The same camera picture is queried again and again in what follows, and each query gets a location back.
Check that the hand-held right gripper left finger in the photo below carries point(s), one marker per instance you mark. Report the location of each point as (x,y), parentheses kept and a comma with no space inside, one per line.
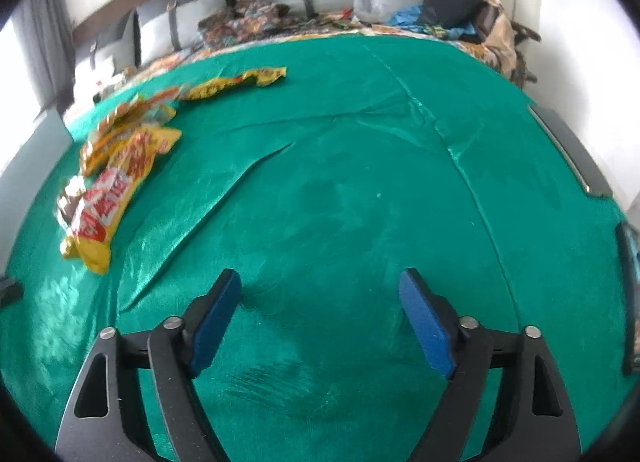
(215,327)

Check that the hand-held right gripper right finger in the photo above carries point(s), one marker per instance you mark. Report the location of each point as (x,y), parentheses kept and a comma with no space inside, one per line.
(427,327)

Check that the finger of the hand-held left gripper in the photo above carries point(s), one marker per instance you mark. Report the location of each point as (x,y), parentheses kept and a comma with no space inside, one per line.
(10,293)

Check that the grey storage box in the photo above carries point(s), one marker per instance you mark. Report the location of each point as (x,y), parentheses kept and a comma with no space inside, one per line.
(25,177)

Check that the pile of snack packets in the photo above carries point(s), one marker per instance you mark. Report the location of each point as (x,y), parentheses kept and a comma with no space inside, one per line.
(110,202)

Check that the yellow black snack packet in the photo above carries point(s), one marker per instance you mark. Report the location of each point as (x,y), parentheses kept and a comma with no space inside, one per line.
(235,82)

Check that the green satin blanket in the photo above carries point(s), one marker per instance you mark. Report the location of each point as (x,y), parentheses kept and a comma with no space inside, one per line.
(325,192)

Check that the smartphone with lit screen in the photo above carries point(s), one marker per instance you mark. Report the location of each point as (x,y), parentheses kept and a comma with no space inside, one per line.
(631,302)

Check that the dark smartphone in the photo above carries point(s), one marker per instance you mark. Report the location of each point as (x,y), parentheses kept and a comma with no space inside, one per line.
(570,147)

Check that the white bag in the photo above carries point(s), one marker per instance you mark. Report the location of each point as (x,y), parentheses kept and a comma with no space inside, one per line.
(100,72)

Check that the grey curtain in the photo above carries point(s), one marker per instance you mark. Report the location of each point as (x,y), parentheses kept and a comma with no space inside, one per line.
(45,32)

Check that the floral bedsheet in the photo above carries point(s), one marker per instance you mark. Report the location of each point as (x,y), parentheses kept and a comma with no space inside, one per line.
(165,62)

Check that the beige patterned blanket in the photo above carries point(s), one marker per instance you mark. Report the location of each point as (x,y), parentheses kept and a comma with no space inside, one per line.
(500,32)

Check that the dark brown chair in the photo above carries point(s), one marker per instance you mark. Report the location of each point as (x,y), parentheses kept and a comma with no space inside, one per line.
(522,35)

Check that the blue cloth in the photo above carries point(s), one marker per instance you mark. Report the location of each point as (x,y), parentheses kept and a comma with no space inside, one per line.
(405,17)

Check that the dark patterned quilt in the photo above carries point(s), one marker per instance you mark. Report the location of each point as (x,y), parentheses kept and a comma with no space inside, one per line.
(245,17)

